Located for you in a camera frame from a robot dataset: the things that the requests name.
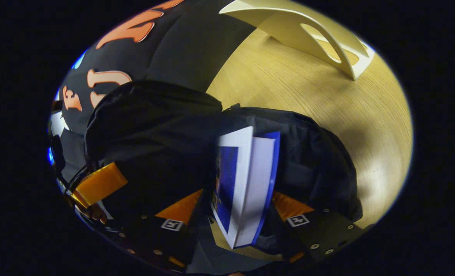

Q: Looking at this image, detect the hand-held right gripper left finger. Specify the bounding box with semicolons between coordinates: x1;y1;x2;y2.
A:
114;189;204;271

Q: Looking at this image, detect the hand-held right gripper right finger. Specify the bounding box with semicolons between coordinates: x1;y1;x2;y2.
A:
270;191;370;266

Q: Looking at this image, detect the black schoolbag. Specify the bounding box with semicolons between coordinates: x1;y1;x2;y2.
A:
84;79;364;265

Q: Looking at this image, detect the blue book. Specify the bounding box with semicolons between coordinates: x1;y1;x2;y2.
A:
211;126;281;250

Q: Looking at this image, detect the white bookshelf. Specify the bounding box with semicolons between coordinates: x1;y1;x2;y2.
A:
219;0;376;81

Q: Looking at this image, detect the black backdrop cloth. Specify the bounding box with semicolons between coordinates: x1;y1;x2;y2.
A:
49;0;259;184

